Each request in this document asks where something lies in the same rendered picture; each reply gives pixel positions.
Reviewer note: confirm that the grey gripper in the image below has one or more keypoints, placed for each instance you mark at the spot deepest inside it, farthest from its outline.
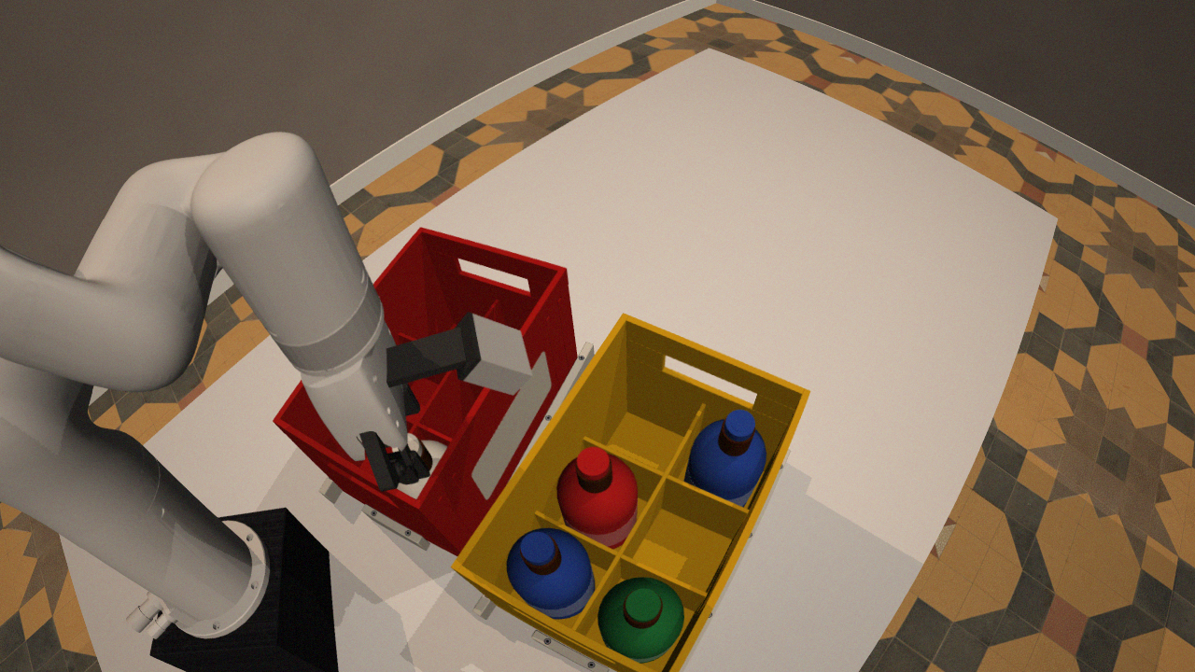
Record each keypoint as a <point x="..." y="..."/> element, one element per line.
<point x="365" y="415"/>

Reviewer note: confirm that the red crate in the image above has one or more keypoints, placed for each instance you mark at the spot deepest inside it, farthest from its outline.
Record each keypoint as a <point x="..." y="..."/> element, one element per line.
<point x="424" y="292"/>

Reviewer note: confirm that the blue bottle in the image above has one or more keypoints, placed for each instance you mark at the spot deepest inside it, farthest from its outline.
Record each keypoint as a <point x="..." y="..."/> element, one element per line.
<point x="728" y="458"/>
<point x="557" y="578"/>

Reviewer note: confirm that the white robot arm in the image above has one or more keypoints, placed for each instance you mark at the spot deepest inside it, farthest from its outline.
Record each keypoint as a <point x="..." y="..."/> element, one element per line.
<point x="130" y="320"/>

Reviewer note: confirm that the green bottle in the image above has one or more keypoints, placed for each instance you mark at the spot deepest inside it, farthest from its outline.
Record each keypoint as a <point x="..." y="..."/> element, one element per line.
<point x="633" y="621"/>

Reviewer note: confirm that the white bottle with grey label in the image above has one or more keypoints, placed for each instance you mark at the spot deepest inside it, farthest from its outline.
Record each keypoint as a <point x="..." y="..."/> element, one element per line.
<point x="431" y="455"/>

